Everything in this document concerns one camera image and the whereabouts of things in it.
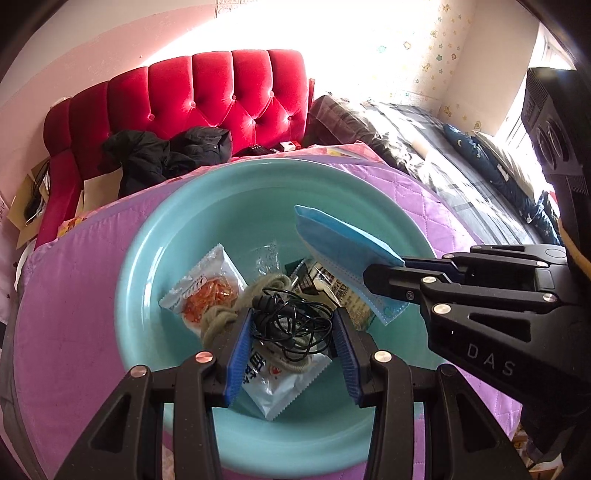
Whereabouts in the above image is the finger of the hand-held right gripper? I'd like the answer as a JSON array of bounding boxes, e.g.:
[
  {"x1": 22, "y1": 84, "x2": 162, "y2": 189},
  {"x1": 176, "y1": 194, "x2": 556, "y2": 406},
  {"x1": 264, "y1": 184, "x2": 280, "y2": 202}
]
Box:
[
  {"x1": 363, "y1": 264, "x2": 578, "y2": 311},
  {"x1": 404, "y1": 244, "x2": 568, "y2": 294}
]

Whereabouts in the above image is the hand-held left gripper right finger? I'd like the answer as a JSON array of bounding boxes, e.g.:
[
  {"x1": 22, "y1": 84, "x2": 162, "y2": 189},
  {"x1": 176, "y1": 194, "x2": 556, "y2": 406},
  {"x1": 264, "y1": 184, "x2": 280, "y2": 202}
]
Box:
[{"x1": 330, "y1": 305, "x2": 532, "y2": 480}]

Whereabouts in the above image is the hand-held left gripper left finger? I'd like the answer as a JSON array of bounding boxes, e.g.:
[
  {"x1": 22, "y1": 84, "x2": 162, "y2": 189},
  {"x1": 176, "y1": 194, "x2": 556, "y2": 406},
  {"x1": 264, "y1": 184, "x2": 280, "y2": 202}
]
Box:
[{"x1": 53, "y1": 307, "x2": 257, "y2": 480}]

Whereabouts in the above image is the beige rope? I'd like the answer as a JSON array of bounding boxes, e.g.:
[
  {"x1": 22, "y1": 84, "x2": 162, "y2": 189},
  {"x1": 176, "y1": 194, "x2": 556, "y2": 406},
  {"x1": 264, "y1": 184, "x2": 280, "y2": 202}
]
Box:
[{"x1": 201, "y1": 272, "x2": 324, "y2": 374}]

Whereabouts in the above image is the white printed packet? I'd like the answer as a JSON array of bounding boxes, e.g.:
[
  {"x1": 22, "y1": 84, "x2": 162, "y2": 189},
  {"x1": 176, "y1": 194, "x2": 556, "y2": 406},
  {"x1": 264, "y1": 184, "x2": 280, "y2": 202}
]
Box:
[{"x1": 295, "y1": 258, "x2": 376, "y2": 330}]

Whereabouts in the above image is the white snack packet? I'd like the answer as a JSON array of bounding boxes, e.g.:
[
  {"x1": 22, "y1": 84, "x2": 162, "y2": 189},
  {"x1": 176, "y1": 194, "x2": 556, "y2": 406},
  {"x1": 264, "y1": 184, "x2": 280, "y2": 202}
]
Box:
[{"x1": 231, "y1": 337, "x2": 334, "y2": 422}]

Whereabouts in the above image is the black cable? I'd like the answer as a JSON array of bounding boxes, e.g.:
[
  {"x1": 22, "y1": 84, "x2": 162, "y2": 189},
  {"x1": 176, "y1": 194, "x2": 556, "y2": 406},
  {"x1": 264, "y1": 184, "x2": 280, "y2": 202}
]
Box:
[{"x1": 252, "y1": 286, "x2": 334, "y2": 363}]

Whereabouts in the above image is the blue face mask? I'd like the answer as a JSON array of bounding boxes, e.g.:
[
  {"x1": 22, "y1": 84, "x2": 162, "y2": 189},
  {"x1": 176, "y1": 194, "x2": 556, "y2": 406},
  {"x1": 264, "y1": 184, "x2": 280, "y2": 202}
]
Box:
[{"x1": 294, "y1": 204, "x2": 409, "y2": 326}]

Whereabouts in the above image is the orange snack packet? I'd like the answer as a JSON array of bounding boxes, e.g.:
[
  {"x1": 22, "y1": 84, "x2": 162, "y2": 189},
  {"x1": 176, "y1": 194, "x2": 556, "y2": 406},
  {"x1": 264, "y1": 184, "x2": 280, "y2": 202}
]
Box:
[{"x1": 159, "y1": 243, "x2": 247, "y2": 335}]

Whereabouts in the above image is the clear plastic bag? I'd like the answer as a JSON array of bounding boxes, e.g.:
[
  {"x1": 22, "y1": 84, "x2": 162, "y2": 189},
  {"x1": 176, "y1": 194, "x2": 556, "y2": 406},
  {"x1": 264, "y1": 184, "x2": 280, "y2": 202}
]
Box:
[{"x1": 254, "y1": 240, "x2": 282, "y2": 278}]

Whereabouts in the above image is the teal plastic basin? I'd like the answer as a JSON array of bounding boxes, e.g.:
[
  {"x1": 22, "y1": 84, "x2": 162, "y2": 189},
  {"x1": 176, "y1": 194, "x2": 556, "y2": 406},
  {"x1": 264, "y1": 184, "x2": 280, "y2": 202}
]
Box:
[{"x1": 114, "y1": 158, "x2": 441, "y2": 472}]

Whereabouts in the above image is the dark grey duvet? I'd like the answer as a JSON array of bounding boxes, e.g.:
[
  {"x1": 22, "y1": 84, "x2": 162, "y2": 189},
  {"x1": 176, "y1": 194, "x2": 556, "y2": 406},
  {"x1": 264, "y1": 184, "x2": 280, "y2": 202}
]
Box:
[{"x1": 365, "y1": 104, "x2": 555, "y2": 245}]

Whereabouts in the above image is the navy star-print pillow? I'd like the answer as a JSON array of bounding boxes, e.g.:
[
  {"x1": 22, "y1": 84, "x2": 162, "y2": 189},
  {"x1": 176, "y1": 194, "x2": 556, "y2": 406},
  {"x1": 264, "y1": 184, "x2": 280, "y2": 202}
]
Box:
[{"x1": 443, "y1": 122, "x2": 561, "y2": 243}]

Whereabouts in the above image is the light grey pillow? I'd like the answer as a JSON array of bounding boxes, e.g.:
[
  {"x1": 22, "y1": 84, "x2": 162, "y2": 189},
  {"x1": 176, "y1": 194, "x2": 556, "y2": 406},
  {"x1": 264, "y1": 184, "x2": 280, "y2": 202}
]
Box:
[{"x1": 473, "y1": 131, "x2": 548, "y2": 199}]

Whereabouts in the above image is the grey plaid pillow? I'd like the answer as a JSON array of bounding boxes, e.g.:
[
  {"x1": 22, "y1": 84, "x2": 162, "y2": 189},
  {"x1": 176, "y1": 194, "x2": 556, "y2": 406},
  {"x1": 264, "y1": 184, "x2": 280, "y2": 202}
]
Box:
[{"x1": 308, "y1": 95, "x2": 370, "y2": 144}]

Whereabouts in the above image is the purple quilted blanket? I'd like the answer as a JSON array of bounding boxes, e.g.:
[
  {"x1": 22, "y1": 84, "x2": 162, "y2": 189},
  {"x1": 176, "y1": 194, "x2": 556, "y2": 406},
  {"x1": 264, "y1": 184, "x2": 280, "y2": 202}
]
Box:
[{"x1": 9, "y1": 152, "x2": 525, "y2": 480}]

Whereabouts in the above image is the cream paper bag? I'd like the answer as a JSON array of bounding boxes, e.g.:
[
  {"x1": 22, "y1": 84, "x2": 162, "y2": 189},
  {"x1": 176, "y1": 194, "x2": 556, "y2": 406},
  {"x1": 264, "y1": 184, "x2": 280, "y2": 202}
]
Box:
[{"x1": 81, "y1": 168, "x2": 123, "y2": 217}]

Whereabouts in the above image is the black jacket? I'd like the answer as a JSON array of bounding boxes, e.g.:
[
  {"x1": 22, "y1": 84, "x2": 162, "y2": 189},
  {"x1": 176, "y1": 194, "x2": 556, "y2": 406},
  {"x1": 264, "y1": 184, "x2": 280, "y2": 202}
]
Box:
[{"x1": 102, "y1": 127, "x2": 233, "y2": 199}]

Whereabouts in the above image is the window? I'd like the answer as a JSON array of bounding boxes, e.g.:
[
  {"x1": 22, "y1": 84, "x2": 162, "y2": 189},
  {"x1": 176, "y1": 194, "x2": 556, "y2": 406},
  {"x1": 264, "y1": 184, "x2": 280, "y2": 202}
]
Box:
[{"x1": 496, "y1": 28, "x2": 571, "y2": 139}]

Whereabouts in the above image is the brown cardboard piece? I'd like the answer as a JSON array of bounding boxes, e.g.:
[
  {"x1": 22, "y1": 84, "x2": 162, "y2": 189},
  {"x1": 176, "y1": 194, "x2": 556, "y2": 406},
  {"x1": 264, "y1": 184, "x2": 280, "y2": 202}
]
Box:
[{"x1": 9, "y1": 157, "x2": 51, "y2": 250}]

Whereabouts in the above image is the red tufted sofa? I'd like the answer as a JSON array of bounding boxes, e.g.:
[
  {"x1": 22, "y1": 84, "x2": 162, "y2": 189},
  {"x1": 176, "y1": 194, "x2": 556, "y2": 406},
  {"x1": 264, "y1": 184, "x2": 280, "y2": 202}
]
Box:
[{"x1": 34, "y1": 48, "x2": 315, "y2": 250}]

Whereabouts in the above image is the thin black cord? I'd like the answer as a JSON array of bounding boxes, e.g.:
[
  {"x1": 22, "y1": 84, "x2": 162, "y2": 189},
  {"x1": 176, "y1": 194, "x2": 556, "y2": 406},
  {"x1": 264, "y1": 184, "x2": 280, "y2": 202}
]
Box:
[{"x1": 23, "y1": 161, "x2": 51, "y2": 222}]

